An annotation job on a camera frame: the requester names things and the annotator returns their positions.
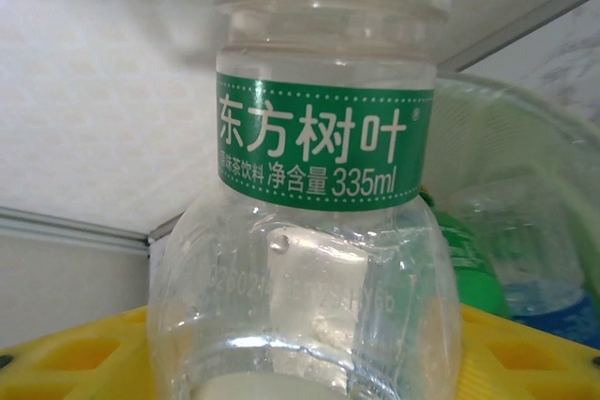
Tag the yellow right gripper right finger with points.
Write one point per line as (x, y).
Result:
(534, 362)

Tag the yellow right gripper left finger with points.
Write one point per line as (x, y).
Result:
(70, 362)

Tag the Pocari Sweat blue label bottle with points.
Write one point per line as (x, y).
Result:
(544, 306)

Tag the green Sprite plastic bottle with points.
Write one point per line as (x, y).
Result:
(473, 269)

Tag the clear tea bottle green label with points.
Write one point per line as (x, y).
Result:
(319, 147)

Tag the translucent green bin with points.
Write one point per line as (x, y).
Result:
(515, 128)

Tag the aluminium frame post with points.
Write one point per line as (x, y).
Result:
(70, 231)

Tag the aluminium table edge rail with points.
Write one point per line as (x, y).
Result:
(525, 20)

